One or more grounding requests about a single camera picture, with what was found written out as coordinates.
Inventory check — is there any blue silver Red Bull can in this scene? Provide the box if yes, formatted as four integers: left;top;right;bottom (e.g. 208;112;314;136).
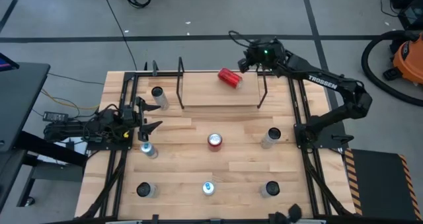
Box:
202;180;217;197
139;141;159;160

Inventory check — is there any black aluminium rig frame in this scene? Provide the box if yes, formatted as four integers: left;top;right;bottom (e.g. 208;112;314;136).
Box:
79;60;356;224

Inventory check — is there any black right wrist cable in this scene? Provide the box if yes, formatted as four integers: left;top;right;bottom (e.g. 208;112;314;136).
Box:
228;30;262;48

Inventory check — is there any tall white can black lid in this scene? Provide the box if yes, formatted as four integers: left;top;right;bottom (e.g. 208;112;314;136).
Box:
260;180;281;199
260;127;282;150
135;181;158;199
151;86;171;111

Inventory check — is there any yellow floor cable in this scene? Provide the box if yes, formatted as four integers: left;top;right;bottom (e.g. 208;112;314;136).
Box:
39;88;100;111

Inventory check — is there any black power adapter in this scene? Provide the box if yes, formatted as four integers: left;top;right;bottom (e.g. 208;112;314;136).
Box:
42;110;69;123

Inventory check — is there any red cola can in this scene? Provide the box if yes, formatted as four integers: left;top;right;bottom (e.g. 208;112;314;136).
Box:
217;67;244;90
207;133;223;153

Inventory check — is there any wooden shelf with black frame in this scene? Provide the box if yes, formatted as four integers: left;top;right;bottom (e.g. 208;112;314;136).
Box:
176;56;269;110

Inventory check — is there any black desk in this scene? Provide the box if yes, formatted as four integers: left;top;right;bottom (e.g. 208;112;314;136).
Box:
0;61;89;215

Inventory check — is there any black mat with hazard stripes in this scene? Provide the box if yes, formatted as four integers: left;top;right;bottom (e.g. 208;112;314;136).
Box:
343;147;422;222

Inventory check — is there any white paper sheet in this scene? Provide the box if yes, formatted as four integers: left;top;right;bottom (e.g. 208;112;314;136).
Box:
36;136;92;165

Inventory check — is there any orange shop vacuum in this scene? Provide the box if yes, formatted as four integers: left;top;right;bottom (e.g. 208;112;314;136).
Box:
360;30;423;108
383;32;423;86

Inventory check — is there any black computer monitor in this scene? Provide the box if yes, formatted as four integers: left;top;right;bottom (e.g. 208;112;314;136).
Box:
0;52;20;73

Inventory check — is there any long black floor cable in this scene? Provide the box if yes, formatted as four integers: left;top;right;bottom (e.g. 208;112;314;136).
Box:
98;0;138;71

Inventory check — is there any thin black cable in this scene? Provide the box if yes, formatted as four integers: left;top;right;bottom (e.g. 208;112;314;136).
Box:
48;72;106;86

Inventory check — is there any black equipment crate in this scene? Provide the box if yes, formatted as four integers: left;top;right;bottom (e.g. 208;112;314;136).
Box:
379;0;423;32

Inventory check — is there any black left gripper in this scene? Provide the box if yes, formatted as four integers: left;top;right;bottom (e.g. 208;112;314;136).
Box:
119;97;163;142

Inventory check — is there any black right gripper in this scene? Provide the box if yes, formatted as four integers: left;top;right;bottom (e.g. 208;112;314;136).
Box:
237;37;286;74

